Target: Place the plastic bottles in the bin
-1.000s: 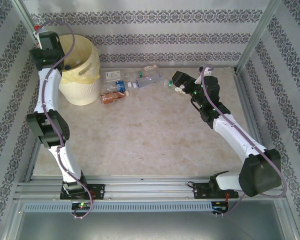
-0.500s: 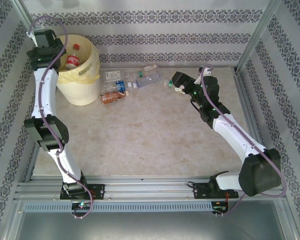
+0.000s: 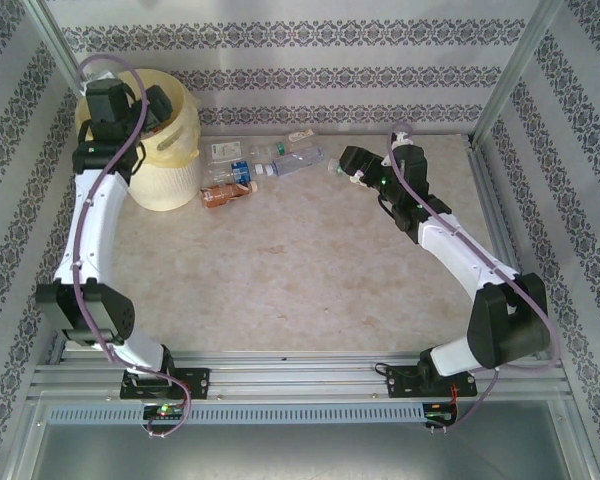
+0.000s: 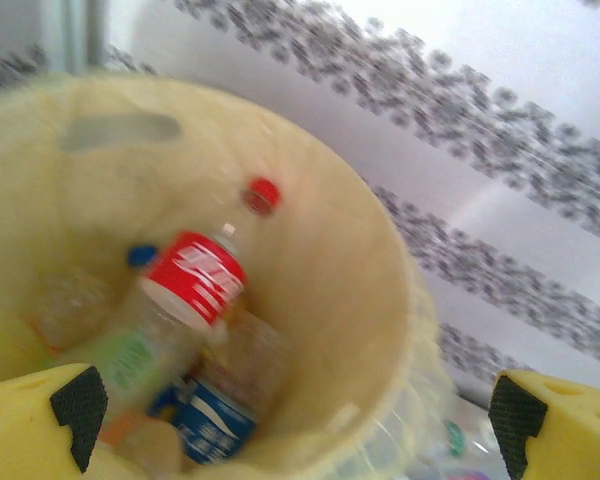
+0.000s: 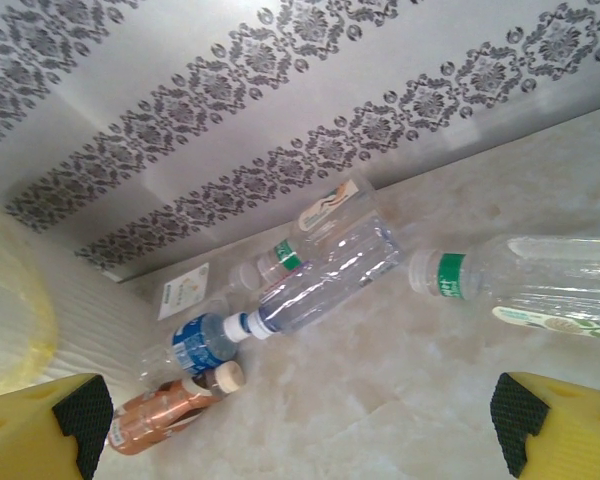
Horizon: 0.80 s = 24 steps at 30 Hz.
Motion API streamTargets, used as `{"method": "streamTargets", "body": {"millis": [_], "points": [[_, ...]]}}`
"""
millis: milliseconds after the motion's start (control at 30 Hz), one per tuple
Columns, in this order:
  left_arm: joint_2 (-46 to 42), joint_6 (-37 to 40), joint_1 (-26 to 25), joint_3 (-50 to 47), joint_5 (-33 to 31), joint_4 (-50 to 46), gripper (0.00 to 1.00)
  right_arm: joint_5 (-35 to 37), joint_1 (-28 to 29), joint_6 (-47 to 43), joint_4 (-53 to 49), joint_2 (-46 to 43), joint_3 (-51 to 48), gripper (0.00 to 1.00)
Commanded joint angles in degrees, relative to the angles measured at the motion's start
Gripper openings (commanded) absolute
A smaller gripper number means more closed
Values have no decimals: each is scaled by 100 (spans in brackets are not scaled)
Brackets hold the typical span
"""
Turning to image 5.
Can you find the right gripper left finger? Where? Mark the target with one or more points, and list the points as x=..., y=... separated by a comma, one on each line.
x=25, y=435

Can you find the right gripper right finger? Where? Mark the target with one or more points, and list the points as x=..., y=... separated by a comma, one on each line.
x=575, y=435

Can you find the brown label plastic bottle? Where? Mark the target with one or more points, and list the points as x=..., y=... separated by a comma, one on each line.
x=155, y=415

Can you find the green label clear bottle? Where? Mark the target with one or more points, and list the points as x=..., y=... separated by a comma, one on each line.
x=530, y=280

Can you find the blue label plastic bottle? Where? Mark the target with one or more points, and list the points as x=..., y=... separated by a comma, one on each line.
x=195, y=345

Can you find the clear bluish plastic bottle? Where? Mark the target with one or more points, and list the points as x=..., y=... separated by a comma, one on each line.
x=330, y=280

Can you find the clear bottle green band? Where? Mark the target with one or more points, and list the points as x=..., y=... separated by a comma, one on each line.
x=280, y=260

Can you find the yellow plastic bin liner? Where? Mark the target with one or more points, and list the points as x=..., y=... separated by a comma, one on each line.
x=10, y=300

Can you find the white ribbed plastic bin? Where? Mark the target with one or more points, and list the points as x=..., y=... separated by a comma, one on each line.
x=105, y=325

